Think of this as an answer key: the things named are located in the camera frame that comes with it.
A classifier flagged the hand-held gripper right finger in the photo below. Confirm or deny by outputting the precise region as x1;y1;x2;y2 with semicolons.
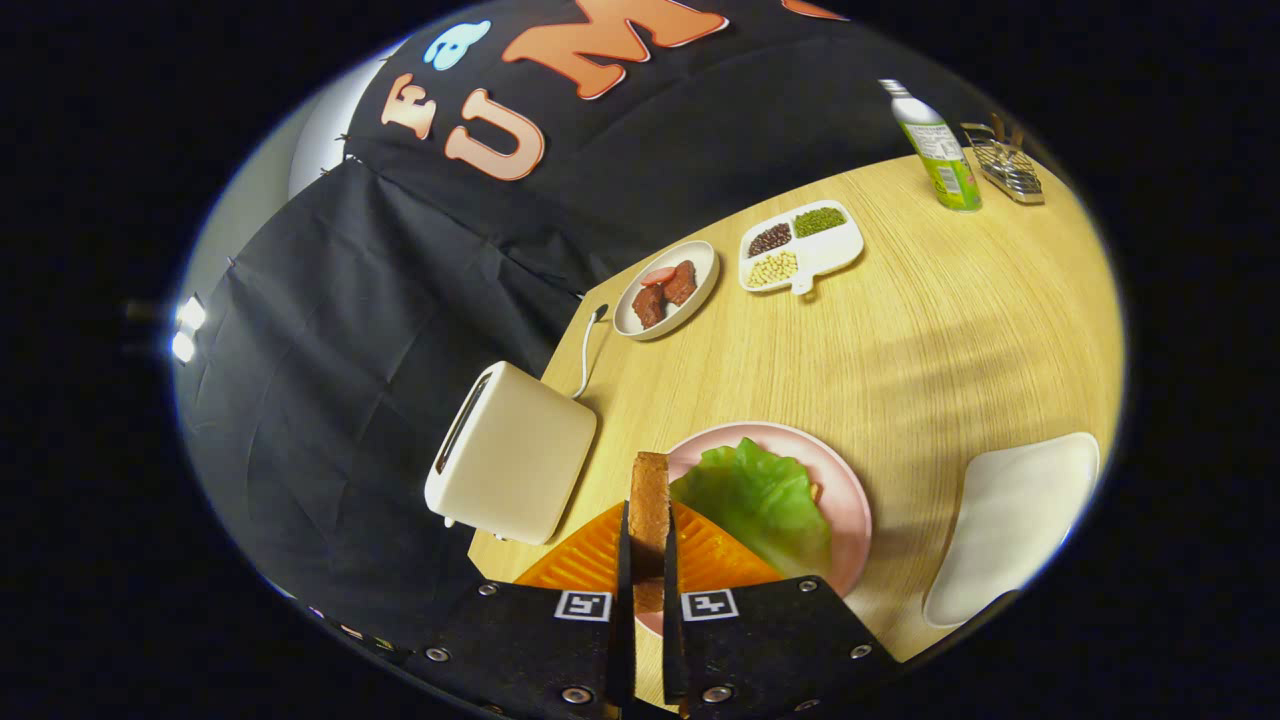
662;500;901;720

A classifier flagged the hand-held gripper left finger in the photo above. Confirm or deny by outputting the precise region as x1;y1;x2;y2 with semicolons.
405;500;637;720

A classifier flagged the brown-crusted bread slice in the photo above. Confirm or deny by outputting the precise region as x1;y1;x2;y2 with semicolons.
628;451;672;613

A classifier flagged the green lettuce leaf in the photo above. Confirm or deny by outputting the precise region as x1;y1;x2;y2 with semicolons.
669;437;833;579

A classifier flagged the white toaster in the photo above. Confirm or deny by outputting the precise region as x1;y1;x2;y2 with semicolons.
424;361;598;546

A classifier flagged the pink plate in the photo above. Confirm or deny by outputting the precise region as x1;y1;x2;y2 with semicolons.
635;421;873;638

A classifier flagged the plain white plate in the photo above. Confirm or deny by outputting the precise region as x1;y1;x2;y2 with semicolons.
922;432;1101;629

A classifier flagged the round white plate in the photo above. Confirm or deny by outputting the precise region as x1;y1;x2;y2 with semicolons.
613;240;720;342

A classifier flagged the pile of soy beans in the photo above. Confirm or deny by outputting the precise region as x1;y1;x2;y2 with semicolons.
747;251;800;290

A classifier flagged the black backdrop cloth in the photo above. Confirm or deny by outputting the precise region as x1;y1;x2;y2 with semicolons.
175;0;1001;641

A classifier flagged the divided white dish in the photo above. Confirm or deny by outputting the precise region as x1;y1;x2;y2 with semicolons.
739;199;865;297

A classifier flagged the ceiling light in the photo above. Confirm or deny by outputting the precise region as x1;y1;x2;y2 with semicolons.
170;293;209;367

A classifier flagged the green label metal bottle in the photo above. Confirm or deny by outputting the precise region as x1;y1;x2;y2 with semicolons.
879;79;983;213

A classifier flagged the white toaster cable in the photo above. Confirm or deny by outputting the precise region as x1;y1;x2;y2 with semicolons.
570;304;609;401

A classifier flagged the wire utensil basket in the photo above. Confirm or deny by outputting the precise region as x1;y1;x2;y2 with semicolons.
962;120;1046;207

